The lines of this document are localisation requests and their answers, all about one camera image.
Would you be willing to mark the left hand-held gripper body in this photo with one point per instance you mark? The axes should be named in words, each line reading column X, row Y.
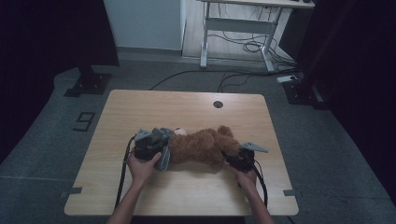
column 146, row 149

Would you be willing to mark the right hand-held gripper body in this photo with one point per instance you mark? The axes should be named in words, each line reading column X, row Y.
column 244, row 161

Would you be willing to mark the grey doll garment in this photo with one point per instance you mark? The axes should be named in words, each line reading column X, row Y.
column 164, row 161

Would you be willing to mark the brown teddy bear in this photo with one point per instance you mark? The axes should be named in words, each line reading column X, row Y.
column 202, row 147

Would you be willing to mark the person's right hand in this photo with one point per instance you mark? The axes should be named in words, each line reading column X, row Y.
column 247, row 182

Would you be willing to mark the person's left hand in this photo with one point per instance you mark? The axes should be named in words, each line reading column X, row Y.
column 141, row 169

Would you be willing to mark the round grey table grommet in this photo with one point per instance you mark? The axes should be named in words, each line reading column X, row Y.
column 218, row 104

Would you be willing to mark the grey tape strip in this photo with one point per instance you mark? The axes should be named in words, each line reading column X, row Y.
column 290, row 192

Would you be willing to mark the black stand base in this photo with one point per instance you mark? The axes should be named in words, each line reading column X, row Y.
column 299, row 93
column 90, row 84

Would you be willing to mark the white power strip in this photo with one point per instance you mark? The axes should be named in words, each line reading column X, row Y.
column 286, row 79

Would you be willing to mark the dark curtain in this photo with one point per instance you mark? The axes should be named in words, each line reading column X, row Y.
column 358, row 62
column 46, row 46

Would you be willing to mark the white frame desk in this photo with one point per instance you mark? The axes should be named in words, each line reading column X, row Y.
column 236, row 25

